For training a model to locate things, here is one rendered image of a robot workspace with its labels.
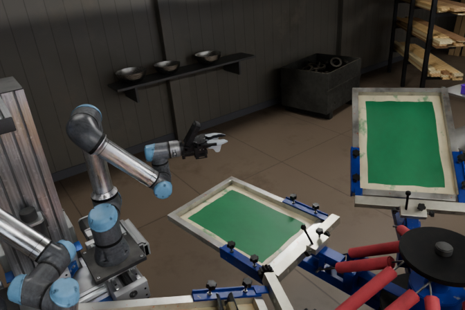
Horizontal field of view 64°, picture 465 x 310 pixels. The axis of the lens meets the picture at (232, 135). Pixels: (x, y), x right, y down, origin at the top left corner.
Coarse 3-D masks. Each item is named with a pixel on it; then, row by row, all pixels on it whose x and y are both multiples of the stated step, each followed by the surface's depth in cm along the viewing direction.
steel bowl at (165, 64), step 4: (172, 60) 507; (156, 64) 500; (160, 64) 505; (164, 64) 508; (168, 64) 509; (172, 64) 508; (176, 64) 483; (156, 68) 482; (160, 68) 479; (164, 68) 478; (168, 68) 478; (172, 68) 481; (176, 68) 486; (160, 72) 485; (164, 72) 483; (168, 72) 483; (172, 72) 486
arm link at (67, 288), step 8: (56, 280) 104; (64, 280) 105; (72, 280) 105; (48, 288) 103; (56, 288) 102; (64, 288) 102; (72, 288) 103; (48, 296) 102; (56, 296) 100; (64, 296) 100; (72, 296) 102; (48, 304) 102; (56, 304) 101; (64, 304) 101; (72, 304) 103
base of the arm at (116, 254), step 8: (120, 240) 159; (96, 248) 157; (104, 248) 155; (112, 248) 156; (120, 248) 158; (128, 248) 162; (96, 256) 158; (104, 256) 157; (112, 256) 156; (120, 256) 158; (104, 264) 156; (112, 264) 157
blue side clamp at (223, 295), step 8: (216, 288) 157; (224, 288) 158; (232, 288) 159; (240, 288) 160; (248, 288) 162; (192, 296) 153; (200, 296) 153; (208, 296) 153; (216, 296) 154; (224, 296) 155; (240, 296) 157; (248, 296) 158; (256, 296) 159
